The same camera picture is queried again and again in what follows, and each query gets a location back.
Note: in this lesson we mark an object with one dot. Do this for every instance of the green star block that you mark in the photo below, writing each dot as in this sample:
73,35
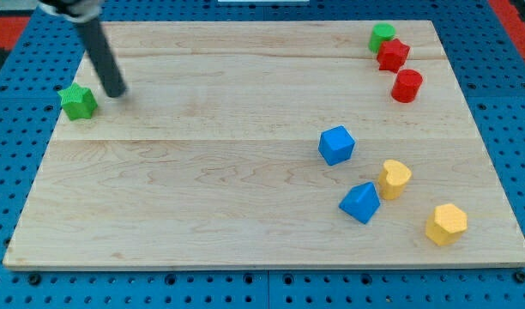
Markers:
77,102

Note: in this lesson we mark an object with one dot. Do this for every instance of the blue triangular prism block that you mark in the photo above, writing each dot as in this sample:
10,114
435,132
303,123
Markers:
361,202

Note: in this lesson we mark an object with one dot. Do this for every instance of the light wooden board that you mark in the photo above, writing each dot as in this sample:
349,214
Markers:
211,161

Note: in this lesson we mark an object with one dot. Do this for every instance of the blue cube block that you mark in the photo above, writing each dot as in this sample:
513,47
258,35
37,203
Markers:
336,145

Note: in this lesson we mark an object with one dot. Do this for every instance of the red star block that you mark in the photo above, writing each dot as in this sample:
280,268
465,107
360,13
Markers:
392,55

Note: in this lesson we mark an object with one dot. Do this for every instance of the green cylinder block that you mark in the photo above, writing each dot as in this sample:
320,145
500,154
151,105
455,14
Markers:
381,32

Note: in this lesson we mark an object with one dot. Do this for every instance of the red cylinder block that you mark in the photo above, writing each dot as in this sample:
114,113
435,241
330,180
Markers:
406,86

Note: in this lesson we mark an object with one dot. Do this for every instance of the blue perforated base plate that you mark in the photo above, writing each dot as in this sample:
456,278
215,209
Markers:
39,53

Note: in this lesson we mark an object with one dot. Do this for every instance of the yellow hexagon block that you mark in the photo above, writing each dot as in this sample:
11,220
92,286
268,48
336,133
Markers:
446,224

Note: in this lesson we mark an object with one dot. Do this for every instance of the yellow heart block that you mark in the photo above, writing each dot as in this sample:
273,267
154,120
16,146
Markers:
393,179

